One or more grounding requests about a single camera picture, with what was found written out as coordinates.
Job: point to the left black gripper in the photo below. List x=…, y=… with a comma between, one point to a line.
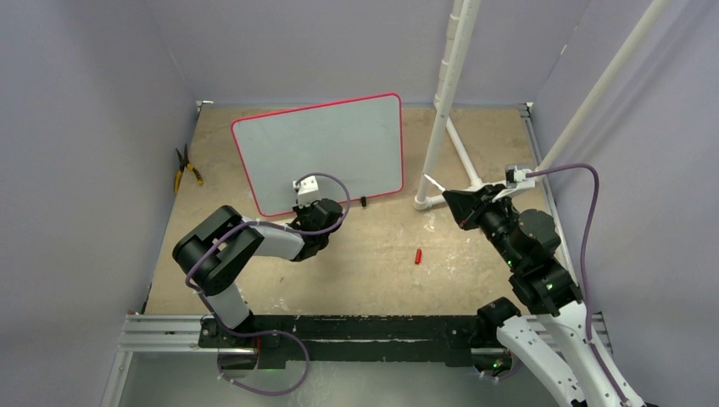
x=300, y=209

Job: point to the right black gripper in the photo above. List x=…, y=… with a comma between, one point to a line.
x=466, y=206

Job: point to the pink framed whiteboard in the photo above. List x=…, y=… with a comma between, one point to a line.
x=354, y=147

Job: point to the white red marker pen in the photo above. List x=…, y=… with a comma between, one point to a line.
x=435, y=183

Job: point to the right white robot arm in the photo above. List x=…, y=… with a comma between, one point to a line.
x=577, y=368

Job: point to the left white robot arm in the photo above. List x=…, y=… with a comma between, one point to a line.
x=213, y=254

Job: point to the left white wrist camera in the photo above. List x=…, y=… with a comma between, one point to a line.
x=307, y=191

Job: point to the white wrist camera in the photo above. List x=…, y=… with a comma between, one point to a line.
x=307, y=191
x=518, y=180

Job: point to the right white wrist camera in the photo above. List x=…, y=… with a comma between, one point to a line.
x=518, y=180

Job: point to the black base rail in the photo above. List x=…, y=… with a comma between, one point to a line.
x=454, y=340

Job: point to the yellow handled pliers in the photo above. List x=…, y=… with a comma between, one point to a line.
x=185, y=165

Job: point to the aluminium frame rail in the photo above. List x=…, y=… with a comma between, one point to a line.
x=147, y=333

